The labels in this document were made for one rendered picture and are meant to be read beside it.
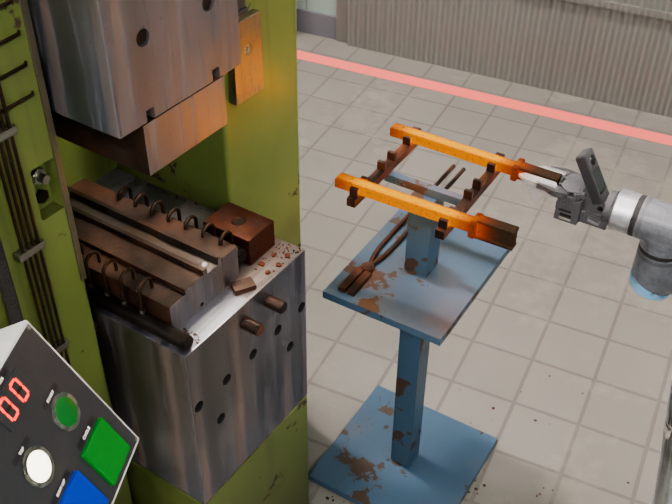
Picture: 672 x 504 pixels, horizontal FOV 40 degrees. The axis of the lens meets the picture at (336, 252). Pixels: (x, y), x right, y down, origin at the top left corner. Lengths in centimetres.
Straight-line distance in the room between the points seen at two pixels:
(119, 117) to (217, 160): 56
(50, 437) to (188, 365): 41
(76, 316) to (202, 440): 37
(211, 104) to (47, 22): 31
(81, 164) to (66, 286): 49
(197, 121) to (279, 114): 49
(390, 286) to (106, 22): 102
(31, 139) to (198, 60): 29
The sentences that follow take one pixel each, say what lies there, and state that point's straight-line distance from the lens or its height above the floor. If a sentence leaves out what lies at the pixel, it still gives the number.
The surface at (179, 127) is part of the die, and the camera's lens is 155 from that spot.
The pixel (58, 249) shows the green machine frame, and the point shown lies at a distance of 165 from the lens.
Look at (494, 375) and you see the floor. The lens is 296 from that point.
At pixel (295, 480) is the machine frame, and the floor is 20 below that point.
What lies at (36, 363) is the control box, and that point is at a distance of 140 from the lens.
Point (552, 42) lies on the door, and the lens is 438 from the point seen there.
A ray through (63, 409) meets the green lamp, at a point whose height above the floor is 110.
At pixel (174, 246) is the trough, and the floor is 99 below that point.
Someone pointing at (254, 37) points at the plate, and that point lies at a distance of 186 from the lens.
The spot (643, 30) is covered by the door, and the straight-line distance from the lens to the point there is 427.
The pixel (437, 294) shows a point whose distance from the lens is 210.
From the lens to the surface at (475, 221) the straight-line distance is 187.
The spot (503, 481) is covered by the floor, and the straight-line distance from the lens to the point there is 270.
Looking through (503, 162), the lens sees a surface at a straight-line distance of 206.
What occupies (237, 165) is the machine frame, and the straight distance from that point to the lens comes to 197.
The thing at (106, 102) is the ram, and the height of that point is 143.
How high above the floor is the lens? 212
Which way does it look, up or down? 39 degrees down
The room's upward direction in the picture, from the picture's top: 1 degrees clockwise
